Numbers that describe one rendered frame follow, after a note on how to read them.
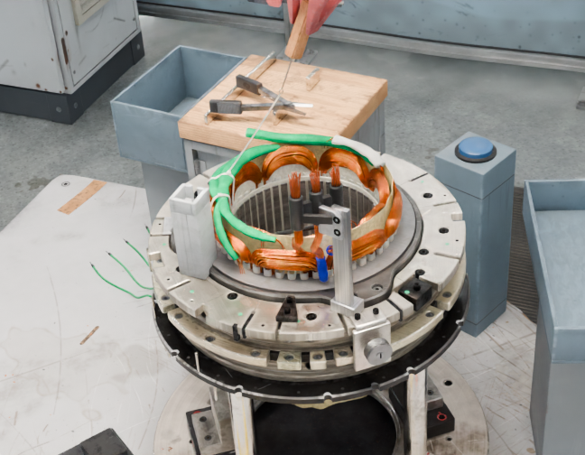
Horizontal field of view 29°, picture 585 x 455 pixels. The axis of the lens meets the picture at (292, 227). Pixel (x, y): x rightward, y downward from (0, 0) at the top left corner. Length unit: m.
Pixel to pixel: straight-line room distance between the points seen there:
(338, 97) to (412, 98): 2.14
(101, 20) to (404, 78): 0.98
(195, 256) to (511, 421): 0.49
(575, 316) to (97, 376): 0.63
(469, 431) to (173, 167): 0.50
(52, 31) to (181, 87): 1.88
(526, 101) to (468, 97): 0.18
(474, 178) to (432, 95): 2.25
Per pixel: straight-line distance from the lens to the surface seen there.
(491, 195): 1.37
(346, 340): 1.05
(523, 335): 1.50
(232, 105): 1.37
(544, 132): 3.41
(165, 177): 1.52
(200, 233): 1.06
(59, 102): 3.58
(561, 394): 1.24
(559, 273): 1.21
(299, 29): 1.02
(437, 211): 1.16
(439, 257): 1.10
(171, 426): 1.37
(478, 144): 1.37
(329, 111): 1.40
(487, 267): 1.43
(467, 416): 1.36
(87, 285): 1.63
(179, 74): 1.59
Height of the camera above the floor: 1.77
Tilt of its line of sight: 36 degrees down
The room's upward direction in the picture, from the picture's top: 4 degrees counter-clockwise
